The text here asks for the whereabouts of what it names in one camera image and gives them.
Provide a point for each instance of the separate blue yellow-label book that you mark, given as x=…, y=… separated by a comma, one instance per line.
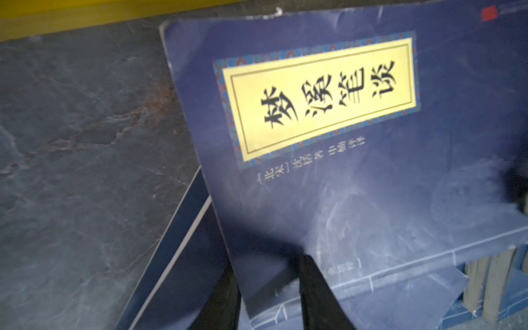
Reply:
x=381, y=141

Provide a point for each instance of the yellow wooden bookshelf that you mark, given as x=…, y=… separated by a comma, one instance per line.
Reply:
x=22, y=18

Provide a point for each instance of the middle blue book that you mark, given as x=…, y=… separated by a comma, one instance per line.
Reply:
x=495, y=297

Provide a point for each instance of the lower blue book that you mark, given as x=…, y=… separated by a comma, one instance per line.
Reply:
x=185, y=267

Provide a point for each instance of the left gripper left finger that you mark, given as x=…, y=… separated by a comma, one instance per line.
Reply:
x=222, y=308

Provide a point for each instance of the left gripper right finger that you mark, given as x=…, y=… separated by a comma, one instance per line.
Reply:
x=320, y=308

